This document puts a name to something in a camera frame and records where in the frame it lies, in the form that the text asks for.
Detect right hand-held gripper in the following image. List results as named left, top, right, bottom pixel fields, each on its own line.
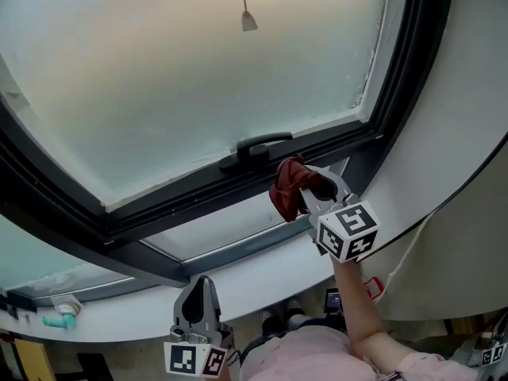
left=298, top=164, right=382, bottom=264

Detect openable frosted window sash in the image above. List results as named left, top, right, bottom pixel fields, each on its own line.
left=0, top=0, right=433, bottom=237

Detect dark grey window frame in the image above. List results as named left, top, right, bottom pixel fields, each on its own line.
left=0, top=0, right=457, bottom=305

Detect person's pink shirt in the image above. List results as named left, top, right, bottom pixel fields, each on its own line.
left=239, top=325, right=483, bottom=381

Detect thin blind pull cord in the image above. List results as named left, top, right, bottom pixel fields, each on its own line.
left=241, top=0, right=260, bottom=33

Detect yellow chair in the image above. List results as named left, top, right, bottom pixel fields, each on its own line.
left=13, top=338, right=108, bottom=381

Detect white partition panel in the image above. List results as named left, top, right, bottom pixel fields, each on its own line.
left=376, top=137, right=508, bottom=321

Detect person's shoe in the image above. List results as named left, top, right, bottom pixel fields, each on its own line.
left=284, top=297, right=306, bottom=318
left=259, top=309, right=286, bottom=335

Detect person's dark trousers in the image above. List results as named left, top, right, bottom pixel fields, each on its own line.
left=241, top=311, right=347, bottom=355

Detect small black display device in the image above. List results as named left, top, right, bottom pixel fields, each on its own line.
left=323, top=287, right=344, bottom=315

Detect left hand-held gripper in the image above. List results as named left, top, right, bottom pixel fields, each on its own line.
left=163, top=275, right=236, bottom=379

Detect white tape roll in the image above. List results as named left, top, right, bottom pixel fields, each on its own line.
left=54, top=301, right=83, bottom=317

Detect clear plastic bottle red label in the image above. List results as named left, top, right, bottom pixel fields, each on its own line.
left=362, top=275, right=386, bottom=302

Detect person's right shoe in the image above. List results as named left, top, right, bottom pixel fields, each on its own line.
left=284, top=297, right=306, bottom=318

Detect white cable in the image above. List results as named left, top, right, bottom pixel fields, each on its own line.
left=374, top=214, right=433, bottom=306

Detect black window handle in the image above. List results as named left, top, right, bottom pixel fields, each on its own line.
left=217, top=131, right=294, bottom=175

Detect spare grey hand-held gripper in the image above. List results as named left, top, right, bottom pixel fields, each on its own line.
left=451, top=329, right=508, bottom=369

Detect large fixed frosted window pane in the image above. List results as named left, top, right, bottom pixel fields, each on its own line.
left=0, top=214, right=134, bottom=295

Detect person's left shoe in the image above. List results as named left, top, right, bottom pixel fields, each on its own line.
left=259, top=309, right=286, bottom=335

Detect teal plastic tool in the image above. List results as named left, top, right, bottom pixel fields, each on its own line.
left=41, top=313, right=77, bottom=329

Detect red wiping cloth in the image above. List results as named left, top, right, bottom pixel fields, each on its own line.
left=268, top=152, right=324, bottom=223

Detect person's right forearm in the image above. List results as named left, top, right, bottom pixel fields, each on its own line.
left=330, top=256, right=404, bottom=364

